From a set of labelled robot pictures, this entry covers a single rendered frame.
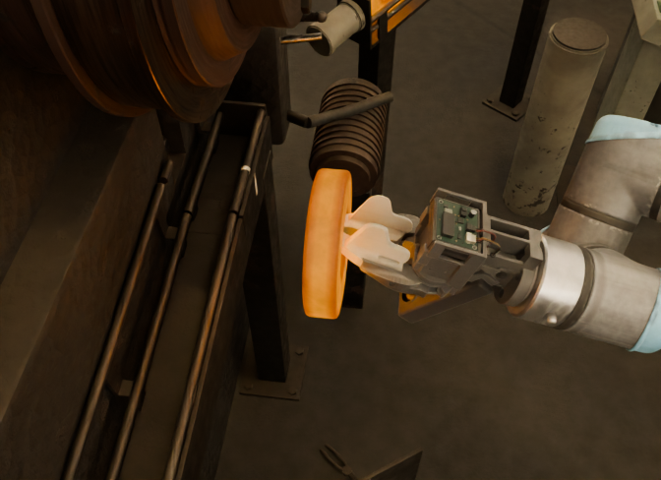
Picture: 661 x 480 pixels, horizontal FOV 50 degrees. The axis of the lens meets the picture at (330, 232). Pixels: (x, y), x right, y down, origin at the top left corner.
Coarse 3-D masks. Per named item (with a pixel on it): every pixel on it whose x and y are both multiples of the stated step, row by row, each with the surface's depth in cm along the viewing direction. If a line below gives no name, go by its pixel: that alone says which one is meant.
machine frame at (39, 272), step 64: (0, 64) 61; (0, 128) 62; (64, 128) 74; (128, 128) 78; (192, 128) 101; (0, 192) 63; (64, 192) 72; (128, 192) 79; (0, 256) 64; (64, 256) 67; (128, 256) 81; (0, 320) 63; (64, 320) 66; (128, 320) 83; (0, 384) 59; (64, 384) 68; (0, 448) 57; (64, 448) 69
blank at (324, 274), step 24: (312, 192) 68; (336, 192) 68; (312, 216) 67; (336, 216) 67; (312, 240) 67; (336, 240) 66; (312, 264) 67; (336, 264) 67; (312, 288) 68; (336, 288) 68; (312, 312) 71; (336, 312) 71
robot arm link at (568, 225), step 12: (564, 216) 84; (576, 216) 83; (552, 228) 86; (564, 228) 84; (576, 228) 83; (588, 228) 82; (600, 228) 82; (612, 228) 81; (564, 240) 84; (576, 240) 83; (588, 240) 82; (600, 240) 82; (612, 240) 82; (624, 240) 83; (624, 252) 84
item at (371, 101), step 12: (372, 96) 131; (384, 96) 128; (336, 108) 123; (348, 108) 124; (360, 108) 126; (372, 108) 127; (288, 120) 119; (300, 120) 117; (312, 120) 118; (324, 120) 120; (336, 120) 123
